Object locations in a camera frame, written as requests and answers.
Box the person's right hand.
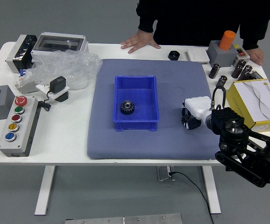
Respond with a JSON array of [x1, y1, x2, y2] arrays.
[[120, 29, 162, 54]]

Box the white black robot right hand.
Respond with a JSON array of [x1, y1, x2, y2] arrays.
[[181, 96, 213, 131]]

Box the person's left hand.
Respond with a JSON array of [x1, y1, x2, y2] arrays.
[[249, 47, 265, 66]]

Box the big black gear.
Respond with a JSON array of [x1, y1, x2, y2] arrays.
[[119, 99, 135, 116]]

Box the black hex nut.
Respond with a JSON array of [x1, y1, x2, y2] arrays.
[[168, 50, 181, 61]]

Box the yellow white cardboard box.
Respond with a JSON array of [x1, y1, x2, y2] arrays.
[[226, 79, 270, 133]]

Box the blue plastic box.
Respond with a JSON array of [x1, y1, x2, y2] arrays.
[[113, 75, 161, 132]]

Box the grey under-table power box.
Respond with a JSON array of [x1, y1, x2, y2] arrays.
[[156, 166, 177, 182]]

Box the grey distribution box clear lid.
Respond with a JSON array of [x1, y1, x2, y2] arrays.
[[31, 32, 89, 56]]

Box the grey box black panel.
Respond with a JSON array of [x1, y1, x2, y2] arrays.
[[5, 34, 38, 73]]

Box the grey push-button control box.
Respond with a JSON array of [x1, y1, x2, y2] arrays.
[[0, 95, 42, 158]]

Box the dark cylindrical capacitor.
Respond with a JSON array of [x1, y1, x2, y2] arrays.
[[238, 64, 253, 81], [208, 63, 221, 79], [231, 59, 247, 79], [215, 74, 228, 90]]

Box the small black module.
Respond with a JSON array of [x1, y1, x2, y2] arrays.
[[249, 70, 262, 81]]

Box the orange cylinder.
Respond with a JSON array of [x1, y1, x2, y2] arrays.
[[219, 30, 236, 51]]

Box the grey block holder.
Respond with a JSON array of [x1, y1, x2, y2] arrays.
[[206, 40, 238, 68]]

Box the grey-blue mat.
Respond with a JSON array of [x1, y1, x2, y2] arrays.
[[86, 58, 224, 161]]

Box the person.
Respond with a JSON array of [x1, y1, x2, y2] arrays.
[[135, 0, 270, 51]]

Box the clear plastic bag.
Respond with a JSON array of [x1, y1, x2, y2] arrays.
[[24, 50, 103, 91]]

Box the white table leg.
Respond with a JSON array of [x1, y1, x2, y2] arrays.
[[201, 166, 221, 214], [34, 166, 56, 216]]

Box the black power adapter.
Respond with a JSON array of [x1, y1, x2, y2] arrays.
[[49, 76, 67, 92]]

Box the white socket plate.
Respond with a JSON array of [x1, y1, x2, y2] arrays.
[[35, 83, 71, 103]]

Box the white circuit breaker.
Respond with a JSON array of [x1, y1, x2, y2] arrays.
[[14, 68, 39, 95]]

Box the silver metal plate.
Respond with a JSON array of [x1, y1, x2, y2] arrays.
[[64, 213, 183, 224]]

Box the white switch box red button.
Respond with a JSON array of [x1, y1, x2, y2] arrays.
[[233, 44, 251, 64]]

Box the white wall switch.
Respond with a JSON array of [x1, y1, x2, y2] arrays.
[[186, 48, 210, 63]]

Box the black power cable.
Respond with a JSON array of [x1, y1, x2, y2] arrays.
[[170, 171, 214, 224]]

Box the black adapter cord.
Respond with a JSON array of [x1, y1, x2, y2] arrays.
[[37, 90, 53, 112]]

